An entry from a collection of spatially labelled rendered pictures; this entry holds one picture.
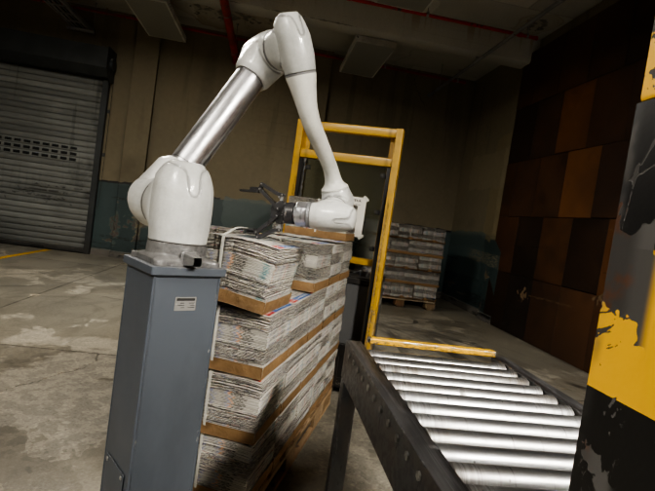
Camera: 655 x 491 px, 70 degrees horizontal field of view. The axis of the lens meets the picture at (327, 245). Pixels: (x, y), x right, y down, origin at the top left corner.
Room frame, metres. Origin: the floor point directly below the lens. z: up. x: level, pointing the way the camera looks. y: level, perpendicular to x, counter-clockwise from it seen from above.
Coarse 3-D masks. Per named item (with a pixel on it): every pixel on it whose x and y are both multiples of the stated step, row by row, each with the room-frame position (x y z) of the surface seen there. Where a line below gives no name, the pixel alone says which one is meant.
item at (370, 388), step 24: (360, 360) 1.27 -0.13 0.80; (360, 384) 1.22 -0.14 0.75; (384, 384) 1.10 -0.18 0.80; (360, 408) 1.19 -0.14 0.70; (384, 408) 0.99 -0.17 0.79; (408, 408) 0.97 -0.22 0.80; (384, 432) 0.96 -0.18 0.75; (408, 432) 0.86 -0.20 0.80; (384, 456) 0.94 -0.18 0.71; (408, 456) 0.81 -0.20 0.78; (432, 456) 0.77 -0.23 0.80; (408, 480) 0.79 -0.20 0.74; (432, 480) 0.70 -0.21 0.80; (456, 480) 0.70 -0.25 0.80
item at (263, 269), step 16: (240, 240) 1.55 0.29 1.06; (256, 240) 1.60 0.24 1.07; (272, 240) 1.76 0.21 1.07; (240, 256) 1.54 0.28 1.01; (256, 256) 1.53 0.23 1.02; (272, 256) 1.52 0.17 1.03; (288, 256) 1.61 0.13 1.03; (240, 272) 1.54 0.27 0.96; (256, 272) 1.53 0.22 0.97; (272, 272) 1.52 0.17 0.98; (288, 272) 1.69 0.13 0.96; (224, 288) 1.55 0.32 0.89; (240, 288) 1.53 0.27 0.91; (256, 288) 1.52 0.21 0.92; (272, 288) 1.57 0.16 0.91; (288, 288) 1.76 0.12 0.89
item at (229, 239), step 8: (216, 240) 1.57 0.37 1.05; (224, 240) 1.56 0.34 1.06; (232, 240) 1.55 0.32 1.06; (216, 248) 1.57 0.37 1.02; (224, 248) 1.56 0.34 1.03; (232, 248) 1.55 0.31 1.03; (216, 256) 1.56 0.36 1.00; (224, 256) 1.56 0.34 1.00; (224, 264) 1.56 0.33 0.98; (224, 280) 1.55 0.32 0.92
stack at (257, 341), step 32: (224, 320) 1.58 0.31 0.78; (256, 320) 1.55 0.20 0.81; (288, 320) 1.75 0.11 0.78; (320, 320) 2.34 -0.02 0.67; (224, 352) 1.57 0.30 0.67; (256, 352) 1.55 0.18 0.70; (320, 352) 2.43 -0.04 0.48; (224, 384) 1.57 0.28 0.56; (256, 384) 1.55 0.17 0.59; (288, 384) 1.90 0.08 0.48; (320, 384) 2.54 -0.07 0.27; (224, 416) 1.57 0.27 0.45; (256, 416) 1.54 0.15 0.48; (288, 416) 1.99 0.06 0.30; (224, 448) 1.57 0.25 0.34; (256, 448) 1.61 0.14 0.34; (288, 448) 2.03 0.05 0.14; (224, 480) 1.57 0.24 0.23; (256, 480) 1.66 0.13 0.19
